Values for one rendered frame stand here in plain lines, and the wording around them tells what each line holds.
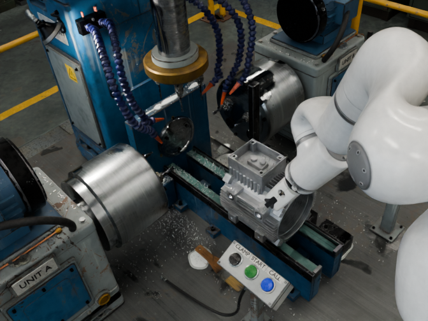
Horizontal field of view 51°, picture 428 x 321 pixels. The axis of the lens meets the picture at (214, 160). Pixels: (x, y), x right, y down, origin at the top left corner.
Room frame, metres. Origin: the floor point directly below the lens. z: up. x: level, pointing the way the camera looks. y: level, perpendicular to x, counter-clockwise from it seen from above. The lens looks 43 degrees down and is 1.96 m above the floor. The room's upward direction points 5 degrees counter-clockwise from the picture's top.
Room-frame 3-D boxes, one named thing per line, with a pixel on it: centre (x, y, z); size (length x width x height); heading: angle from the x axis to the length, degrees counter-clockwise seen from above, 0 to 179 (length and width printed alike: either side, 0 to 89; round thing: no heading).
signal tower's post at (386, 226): (0.87, -0.52, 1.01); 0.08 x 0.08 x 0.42; 40
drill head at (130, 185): (0.85, 0.32, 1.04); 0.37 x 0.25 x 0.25; 130
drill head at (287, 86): (1.30, -0.20, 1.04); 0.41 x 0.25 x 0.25; 130
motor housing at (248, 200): (0.85, -0.14, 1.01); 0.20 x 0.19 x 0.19; 41
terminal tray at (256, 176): (0.88, -0.11, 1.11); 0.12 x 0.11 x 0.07; 41
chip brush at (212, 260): (0.78, 0.01, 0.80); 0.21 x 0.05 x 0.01; 40
